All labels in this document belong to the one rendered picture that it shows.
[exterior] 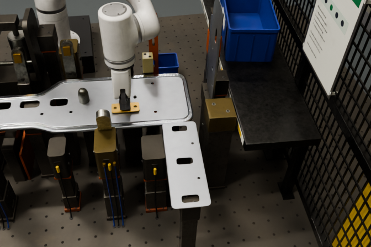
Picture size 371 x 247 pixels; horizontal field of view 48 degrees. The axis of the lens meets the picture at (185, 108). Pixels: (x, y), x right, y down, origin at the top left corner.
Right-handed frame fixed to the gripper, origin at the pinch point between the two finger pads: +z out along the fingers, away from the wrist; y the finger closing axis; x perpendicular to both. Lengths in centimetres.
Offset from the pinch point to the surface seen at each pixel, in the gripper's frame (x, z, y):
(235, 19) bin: 42, 0, -41
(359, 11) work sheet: 55, -38, 15
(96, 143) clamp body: -7.8, -1.4, 16.6
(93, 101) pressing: -9.9, 3.2, -4.1
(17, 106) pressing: -32.3, 3.1, -4.0
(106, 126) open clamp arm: -5.0, -3.2, 12.5
